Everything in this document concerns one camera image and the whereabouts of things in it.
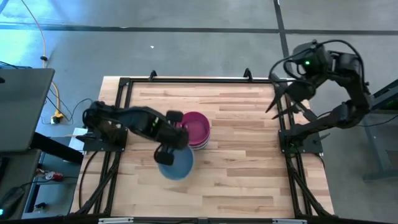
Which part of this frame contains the white paper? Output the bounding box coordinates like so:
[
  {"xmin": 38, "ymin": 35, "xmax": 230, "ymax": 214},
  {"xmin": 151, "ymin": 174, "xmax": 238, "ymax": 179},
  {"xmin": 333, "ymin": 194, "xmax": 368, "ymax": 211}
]
[{"xmin": 67, "ymin": 126, "xmax": 90, "ymax": 154}]

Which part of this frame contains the yellow floor cable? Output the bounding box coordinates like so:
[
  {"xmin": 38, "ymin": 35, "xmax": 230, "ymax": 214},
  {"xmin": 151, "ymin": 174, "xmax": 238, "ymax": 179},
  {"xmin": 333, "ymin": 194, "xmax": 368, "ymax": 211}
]
[{"xmin": 20, "ymin": 0, "xmax": 65, "ymax": 121}]

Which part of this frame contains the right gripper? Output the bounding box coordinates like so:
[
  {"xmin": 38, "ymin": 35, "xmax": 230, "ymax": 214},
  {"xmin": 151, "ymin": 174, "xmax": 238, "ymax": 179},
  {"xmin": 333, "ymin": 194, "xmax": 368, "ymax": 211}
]
[{"xmin": 265, "ymin": 79, "xmax": 317, "ymax": 121}]

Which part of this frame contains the short black floor tape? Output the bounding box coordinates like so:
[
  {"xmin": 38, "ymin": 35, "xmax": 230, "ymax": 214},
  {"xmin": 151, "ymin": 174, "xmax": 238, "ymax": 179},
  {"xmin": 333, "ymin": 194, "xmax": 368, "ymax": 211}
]
[{"xmin": 272, "ymin": 0, "xmax": 292, "ymax": 60}]

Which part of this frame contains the black computer mouse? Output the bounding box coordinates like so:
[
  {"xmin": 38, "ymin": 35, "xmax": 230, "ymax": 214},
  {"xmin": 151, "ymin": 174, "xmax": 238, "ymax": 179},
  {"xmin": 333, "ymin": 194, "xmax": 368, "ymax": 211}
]
[{"xmin": 0, "ymin": 185, "xmax": 26, "ymax": 220}]

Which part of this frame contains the black bowl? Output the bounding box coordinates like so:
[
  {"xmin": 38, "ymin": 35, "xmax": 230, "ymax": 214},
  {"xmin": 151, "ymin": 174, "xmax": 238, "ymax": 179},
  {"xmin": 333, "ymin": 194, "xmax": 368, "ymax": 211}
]
[{"xmin": 177, "ymin": 111, "xmax": 211, "ymax": 147}]

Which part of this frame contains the yellow power plug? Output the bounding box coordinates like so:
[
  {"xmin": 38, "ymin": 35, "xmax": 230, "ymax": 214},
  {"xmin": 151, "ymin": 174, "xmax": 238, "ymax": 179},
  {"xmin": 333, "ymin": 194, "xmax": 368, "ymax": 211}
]
[{"xmin": 50, "ymin": 112, "xmax": 65, "ymax": 125}]

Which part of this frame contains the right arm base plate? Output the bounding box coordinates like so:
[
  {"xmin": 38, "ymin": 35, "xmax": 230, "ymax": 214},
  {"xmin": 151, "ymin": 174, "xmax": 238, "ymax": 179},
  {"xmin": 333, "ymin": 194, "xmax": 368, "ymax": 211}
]
[{"xmin": 277, "ymin": 129, "xmax": 325, "ymax": 156}]

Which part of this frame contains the white bowl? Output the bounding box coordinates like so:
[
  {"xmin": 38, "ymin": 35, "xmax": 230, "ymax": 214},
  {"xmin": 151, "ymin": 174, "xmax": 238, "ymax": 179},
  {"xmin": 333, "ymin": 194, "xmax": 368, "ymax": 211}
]
[{"xmin": 190, "ymin": 138, "xmax": 211, "ymax": 151}]

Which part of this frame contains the red can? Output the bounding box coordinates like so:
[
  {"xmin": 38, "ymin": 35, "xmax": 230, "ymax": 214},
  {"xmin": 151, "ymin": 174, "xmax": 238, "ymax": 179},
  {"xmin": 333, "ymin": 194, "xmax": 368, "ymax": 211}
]
[{"xmin": 45, "ymin": 170, "xmax": 65, "ymax": 182}]

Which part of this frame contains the grey cart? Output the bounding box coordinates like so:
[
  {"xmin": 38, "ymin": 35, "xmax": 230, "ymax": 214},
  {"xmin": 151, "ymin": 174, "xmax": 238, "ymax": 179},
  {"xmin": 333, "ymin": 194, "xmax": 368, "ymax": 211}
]
[{"xmin": 360, "ymin": 79, "xmax": 398, "ymax": 182}]

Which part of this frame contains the long black floor tape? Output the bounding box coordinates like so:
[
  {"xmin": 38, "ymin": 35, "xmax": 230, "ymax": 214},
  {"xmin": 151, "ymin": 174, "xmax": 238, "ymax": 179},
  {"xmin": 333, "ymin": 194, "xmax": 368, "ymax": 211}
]
[{"xmin": 0, "ymin": 22, "xmax": 398, "ymax": 35}]

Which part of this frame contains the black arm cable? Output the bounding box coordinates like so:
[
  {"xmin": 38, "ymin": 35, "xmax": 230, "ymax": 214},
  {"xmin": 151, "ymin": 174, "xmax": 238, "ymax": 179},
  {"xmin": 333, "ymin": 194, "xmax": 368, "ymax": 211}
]
[
  {"xmin": 77, "ymin": 151, "xmax": 100, "ymax": 215},
  {"xmin": 268, "ymin": 39, "xmax": 366, "ymax": 94}
]

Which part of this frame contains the large blue bowl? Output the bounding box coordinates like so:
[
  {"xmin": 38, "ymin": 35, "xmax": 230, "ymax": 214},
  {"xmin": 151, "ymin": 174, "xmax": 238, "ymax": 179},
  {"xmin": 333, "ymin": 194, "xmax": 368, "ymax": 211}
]
[{"xmin": 157, "ymin": 146, "xmax": 195, "ymax": 182}]

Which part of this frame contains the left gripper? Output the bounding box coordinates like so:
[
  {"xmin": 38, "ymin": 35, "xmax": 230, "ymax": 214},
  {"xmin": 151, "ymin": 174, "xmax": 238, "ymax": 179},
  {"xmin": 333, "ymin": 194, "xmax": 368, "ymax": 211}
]
[{"xmin": 153, "ymin": 110, "xmax": 191, "ymax": 166}]

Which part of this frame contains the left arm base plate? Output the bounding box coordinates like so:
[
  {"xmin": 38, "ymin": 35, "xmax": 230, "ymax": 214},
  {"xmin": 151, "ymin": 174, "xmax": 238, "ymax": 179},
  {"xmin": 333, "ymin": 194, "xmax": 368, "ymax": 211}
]
[{"xmin": 75, "ymin": 124, "xmax": 129, "ymax": 153}]

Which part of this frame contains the dark desk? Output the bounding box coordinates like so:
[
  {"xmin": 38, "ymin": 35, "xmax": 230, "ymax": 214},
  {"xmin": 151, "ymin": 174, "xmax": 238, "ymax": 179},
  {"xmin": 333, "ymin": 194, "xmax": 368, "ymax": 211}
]
[{"xmin": 0, "ymin": 132, "xmax": 85, "ymax": 220}]

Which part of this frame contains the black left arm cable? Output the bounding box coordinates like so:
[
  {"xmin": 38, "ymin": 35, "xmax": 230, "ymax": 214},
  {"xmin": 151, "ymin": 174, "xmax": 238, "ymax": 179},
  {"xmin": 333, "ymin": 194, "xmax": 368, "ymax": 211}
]
[{"xmin": 77, "ymin": 151, "xmax": 100, "ymax": 215}]

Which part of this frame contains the thin black floor cable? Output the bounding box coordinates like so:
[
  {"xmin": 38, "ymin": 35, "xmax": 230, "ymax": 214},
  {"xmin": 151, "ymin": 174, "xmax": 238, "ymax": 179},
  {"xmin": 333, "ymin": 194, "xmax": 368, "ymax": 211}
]
[{"xmin": 46, "ymin": 88, "xmax": 94, "ymax": 125}]

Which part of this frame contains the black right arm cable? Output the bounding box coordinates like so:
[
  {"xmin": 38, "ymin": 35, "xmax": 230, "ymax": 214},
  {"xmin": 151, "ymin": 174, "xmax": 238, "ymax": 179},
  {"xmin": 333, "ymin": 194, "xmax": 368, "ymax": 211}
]
[{"xmin": 268, "ymin": 39, "xmax": 366, "ymax": 94}]

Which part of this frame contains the grey side desk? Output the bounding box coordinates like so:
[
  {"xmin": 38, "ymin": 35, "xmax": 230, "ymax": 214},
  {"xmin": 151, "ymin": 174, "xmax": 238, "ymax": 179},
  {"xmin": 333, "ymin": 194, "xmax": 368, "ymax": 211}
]
[{"xmin": 0, "ymin": 68, "xmax": 56, "ymax": 153}]

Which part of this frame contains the black aluminium table frame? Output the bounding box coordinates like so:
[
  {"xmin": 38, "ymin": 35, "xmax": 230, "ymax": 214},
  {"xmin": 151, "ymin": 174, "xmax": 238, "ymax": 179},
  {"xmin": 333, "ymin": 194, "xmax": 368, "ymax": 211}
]
[{"xmin": 73, "ymin": 76, "xmax": 336, "ymax": 218}]

